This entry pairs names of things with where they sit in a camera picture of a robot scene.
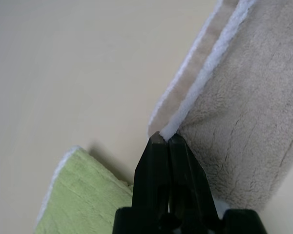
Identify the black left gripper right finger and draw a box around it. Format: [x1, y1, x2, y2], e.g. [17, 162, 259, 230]
[169, 134, 221, 220]

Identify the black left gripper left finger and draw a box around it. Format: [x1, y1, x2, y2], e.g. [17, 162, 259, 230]
[131, 131, 170, 215]

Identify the beige towel with white trim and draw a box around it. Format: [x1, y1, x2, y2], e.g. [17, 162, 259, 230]
[147, 0, 293, 213]

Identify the folded green towel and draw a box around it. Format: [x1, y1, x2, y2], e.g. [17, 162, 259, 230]
[34, 145, 135, 234]

